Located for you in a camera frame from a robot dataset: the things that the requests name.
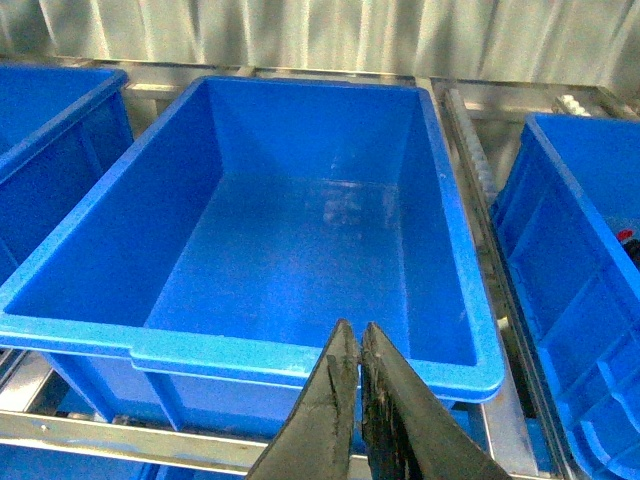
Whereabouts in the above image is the steel centre divider rail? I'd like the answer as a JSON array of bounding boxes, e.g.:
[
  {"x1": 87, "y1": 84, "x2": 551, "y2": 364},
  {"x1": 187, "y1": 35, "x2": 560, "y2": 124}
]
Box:
[{"x1": 480, "y1": 398, "x2": 539, "y2": 478}]

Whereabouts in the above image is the steel front cross rail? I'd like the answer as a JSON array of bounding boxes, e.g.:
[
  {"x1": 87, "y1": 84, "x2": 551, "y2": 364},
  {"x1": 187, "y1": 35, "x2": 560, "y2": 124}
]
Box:
[{"x1": 1, "y1": 389, "x2": 558, "y2": 479}]

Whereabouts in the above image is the large blue bin with buttons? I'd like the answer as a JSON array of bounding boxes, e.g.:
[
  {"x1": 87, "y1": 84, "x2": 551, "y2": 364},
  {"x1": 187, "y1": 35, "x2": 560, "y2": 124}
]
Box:
[{"x1": 491, "y1": 114, "x2": 639, "y2": 479}]

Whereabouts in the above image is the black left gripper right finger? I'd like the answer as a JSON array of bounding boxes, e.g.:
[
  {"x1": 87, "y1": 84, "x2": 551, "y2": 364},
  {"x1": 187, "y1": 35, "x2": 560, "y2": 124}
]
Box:
[{"x1": 361, "y1": 323, "x2": 510, "y2": 479}]

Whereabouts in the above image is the blue bin far left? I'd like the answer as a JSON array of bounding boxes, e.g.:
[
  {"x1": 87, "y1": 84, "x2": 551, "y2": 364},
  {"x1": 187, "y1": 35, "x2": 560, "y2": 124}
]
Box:
[{"x1": 1, "y1": 63, "x2": 133, "y2": 279}]

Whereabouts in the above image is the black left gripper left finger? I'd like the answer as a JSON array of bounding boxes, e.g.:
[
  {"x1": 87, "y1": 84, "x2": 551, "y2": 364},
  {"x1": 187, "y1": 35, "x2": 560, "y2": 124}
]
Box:
[{"x1": 247, "y1": 319, "x2": 360, "y2": 479}]

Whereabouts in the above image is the red push button lying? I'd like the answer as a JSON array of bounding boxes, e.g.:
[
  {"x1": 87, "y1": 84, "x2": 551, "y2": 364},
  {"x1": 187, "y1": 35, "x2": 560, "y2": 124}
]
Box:
[{"x1": 616, "y1": 228, "x2": 640, "y2": 264}]

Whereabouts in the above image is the grey curtain backdrop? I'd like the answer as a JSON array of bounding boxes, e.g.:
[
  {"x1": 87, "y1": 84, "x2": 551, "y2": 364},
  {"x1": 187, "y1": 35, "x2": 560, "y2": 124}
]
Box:
[{"x1": 1, "y1": 1, "x2": 639, "y2": 96}]

